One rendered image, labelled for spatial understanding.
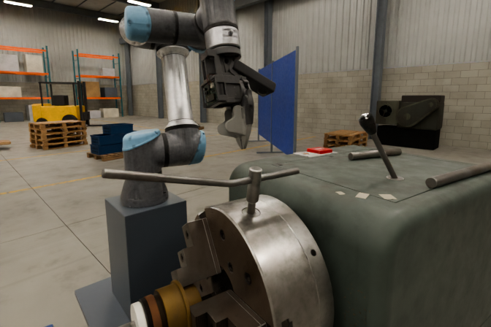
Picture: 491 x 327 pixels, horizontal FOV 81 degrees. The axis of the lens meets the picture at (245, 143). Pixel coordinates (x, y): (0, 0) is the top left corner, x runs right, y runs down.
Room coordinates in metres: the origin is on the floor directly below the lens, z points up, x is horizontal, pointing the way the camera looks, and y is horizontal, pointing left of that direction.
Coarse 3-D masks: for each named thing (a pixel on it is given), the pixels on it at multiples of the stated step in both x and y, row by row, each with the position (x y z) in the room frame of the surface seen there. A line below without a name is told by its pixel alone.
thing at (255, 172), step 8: (256, 168) 0.47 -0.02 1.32; (248, 176) 0.47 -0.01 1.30; (256, 176) 0.46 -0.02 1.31; (248, 184) 0.47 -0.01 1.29; (256, 184) 0.47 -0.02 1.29; (248, 192) 0.47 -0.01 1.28; (256, 192) 0.47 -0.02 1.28; (248, 200) 0.47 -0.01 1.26; (256, 200) 0.47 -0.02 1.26; (248, 208) 0.48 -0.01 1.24
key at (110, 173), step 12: (144, 180) 0.37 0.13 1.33; (156, 180) 0.38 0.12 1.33; (168, 180) 0.38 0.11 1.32; (180, 180) 0.39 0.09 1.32; (192, 180) 0.41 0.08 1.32; (204, 180) 0.42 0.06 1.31; (216, 180) 0.43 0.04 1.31; (228, 180) 0.44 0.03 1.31; (240, 180) 0.46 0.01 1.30; (264, 180) 0.48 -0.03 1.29
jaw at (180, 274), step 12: (204, 216) 0.55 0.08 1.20; (192, 228) 0.51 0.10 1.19; (204, 228) 0.52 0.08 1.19; (192, 240) 0.50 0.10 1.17; (204, 240) 0.51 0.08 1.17; (180, 252) 0.49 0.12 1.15; (192, 252) 0.49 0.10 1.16; (204, 252) 0.50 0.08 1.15; (180, 264) 0.49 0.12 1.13; (192, 264) 0.47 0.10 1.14; (204, 264) 0.48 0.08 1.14; (216, 264) 0.49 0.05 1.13; (180, 276) 0.45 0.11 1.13; (192, 276) 0.46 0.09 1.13; (204, 276) 0.47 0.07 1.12
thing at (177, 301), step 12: (168, 288) 0.43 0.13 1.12; (180, 288) 0.43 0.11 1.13; (192, 288) 0.45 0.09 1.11; (144, 300) 0.41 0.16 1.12; (156, 300) 0.41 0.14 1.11; (168, 300) 0.41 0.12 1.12; (180, 300) 0.42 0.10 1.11; (192, 300) 0.43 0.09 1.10; (156, 312) 0.39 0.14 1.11; (168, 312) 0.40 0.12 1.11; (180, 312) 0.40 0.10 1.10; (156, 324) 0.38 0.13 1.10; (168, 324) 0.39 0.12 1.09; (180, 324) 0.40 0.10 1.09
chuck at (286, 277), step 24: (216, 216) 0.50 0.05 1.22; (240, 216) 0.47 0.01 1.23; (264, 216) 0.48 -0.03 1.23; (216, 240) 0.50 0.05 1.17; (240, 240) 0.43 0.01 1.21; (264, 240) 0.43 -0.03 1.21; (288, 240) 0.44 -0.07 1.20; (240, 264) 0.43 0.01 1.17; (264, 264) 0.40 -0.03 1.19; (288, 264) 0.41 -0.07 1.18; (216, 288) 0.52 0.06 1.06; (240, 288) 0.43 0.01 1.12; (264, 288) 0.38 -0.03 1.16; (288, 288) 0.39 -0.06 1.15; (312, 288) 0.41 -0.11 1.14; (264, 312) 0.38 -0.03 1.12; (288, 312) 0.37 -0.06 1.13; (312, 312) 0.40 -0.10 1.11
